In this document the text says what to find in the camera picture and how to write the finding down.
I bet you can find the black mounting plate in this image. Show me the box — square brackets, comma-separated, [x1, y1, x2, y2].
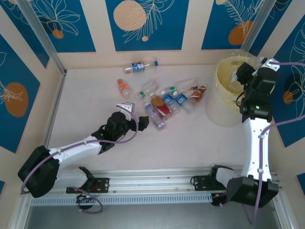
[66, 177, 111, 194]
[191, 175, 229, 192]

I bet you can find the small circuit board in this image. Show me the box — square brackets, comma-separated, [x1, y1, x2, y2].
[211, 192, 229, 208]
[75, 193, 99, 205]

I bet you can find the red brown label bottle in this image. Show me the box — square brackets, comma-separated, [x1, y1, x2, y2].
[189, 84, 207, 105]

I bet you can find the aluminium frame post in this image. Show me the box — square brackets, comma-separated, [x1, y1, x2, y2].
[16, 0, 69, 76]
[239, 0, 279, 57]

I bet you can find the small bottle purple label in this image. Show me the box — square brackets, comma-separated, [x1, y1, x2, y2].
[143, 102, 165, 131]

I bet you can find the blue label bottle white cap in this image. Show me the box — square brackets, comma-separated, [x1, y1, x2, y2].
[160, 90, 180, 113]
[172, 91, 194, 115]

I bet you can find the gold red label bottle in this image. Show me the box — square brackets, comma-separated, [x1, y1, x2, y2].
[149, 92, 173, 121]

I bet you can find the clear bottle green neck band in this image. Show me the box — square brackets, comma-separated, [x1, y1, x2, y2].
[166, 78, 200, 94]
[135, 80, 160, 101]

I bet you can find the grey metal plate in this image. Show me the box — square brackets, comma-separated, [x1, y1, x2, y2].
[22, 204, 284, 229]

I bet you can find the aluminium side rail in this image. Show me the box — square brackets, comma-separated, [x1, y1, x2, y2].
[44, 71, 67, 148]

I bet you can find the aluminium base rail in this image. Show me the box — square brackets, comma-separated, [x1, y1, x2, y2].
[20, 167, 283, 198]

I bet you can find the orange label plastic bottle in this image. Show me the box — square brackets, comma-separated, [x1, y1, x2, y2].
[117, 79, 133, 99]

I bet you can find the grey slotted cable duct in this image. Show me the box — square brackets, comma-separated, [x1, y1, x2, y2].
[30, 193, 213, 206]

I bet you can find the pale yellow plastic bin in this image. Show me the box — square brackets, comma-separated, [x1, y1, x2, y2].
[205, 49, 263, 127]

